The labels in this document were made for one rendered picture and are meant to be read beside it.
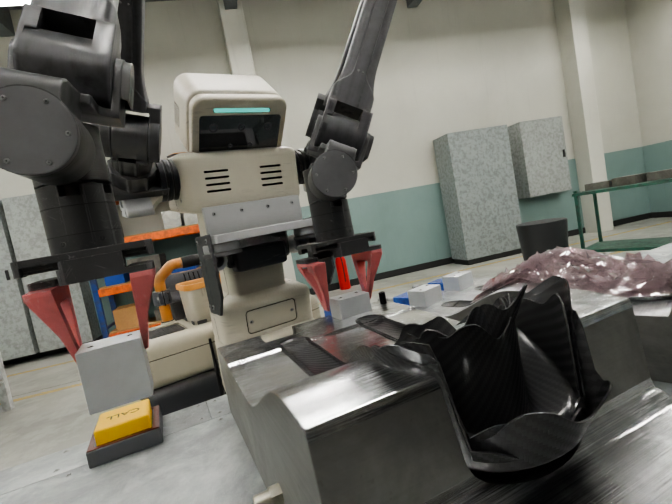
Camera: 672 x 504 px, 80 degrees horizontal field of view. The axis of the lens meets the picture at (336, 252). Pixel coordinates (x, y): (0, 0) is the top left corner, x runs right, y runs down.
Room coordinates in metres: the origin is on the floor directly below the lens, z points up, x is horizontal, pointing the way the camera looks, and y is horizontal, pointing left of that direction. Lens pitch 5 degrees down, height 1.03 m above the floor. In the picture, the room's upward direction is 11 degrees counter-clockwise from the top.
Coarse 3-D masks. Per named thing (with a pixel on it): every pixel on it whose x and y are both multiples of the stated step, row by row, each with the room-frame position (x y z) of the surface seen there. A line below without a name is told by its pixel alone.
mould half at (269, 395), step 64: (320, 320) 0.57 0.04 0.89; (448, 320) 0.48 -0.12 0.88; (256, 384) 0.39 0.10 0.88; (320, 384) 0.23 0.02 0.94; (384, 384) 0.22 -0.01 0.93; (640, 384) 0.28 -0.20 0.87; (256, 448) 0.36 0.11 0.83; (320, 448) 0.19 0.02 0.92; (384, 448) 0.20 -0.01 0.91; (448, 448) 0.21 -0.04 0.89; (576, 448) 0.24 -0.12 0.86; (640, 448) 0.23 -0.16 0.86
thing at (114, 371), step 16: (128, 336) 0.36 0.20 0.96; (80, 352) 0.33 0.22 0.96; (96, 352) 0.33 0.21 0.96; (112, 352) 0.34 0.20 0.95; (128, 352) 0.34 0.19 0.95; (144, 352) 0.36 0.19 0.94; (80, 368) 0.33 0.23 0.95; (96, 368) 0.33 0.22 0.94; (112, 368) 0.34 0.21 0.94; (128, 368) 0.34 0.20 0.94; (144, 368) 0.35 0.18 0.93; (96, 384) 0.33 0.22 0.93; (112, 384) 0.34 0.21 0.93; (128, 384) 0.34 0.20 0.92; (144, 384) 0.35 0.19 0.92; (96, 400) 0.33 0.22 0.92; (112, 400) 0.34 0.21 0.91; (128, 400) 0.34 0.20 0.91
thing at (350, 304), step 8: (336, 296) 0.59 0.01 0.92; (344, 296) 0.58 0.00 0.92; (352, 296) 0.57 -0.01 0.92; (360, 296) 0.57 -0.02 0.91; (368, 296) 0.57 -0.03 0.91; (336, 304) 0.56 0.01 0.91; (344, 304) 0.56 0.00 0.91; (352, 304) 0.56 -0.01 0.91; (360, 304) 0.57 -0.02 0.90; (368, 304) 0.57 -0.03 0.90; (328, 312) 0.61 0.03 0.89; (336, 312) 0.57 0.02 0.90; (344, 312) 0.56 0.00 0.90; (352, 312) 0.56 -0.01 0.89; (360, 312) 0.57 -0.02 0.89
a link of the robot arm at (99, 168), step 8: (88, 128) 0.35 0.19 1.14; (96, 128) 0.36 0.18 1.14; (96, 136) 0.36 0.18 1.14; (96, 144) 0.35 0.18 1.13; (96, 152) 0.35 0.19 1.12; (96, 160) 0.35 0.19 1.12; (104, 160) 0.36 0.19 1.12; (96, 168) 0.35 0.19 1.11; (104, 168) 0.36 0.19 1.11; (88, 176) 0.34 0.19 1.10; (96, 176) 0.35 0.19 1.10; (104, 176) 0.36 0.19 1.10; (40, 184) 0.33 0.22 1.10; (72, 184) 0.34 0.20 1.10; (104, 184) 0.37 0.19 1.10; (64, 192) 0.34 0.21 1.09; (72, 192) 0.34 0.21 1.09
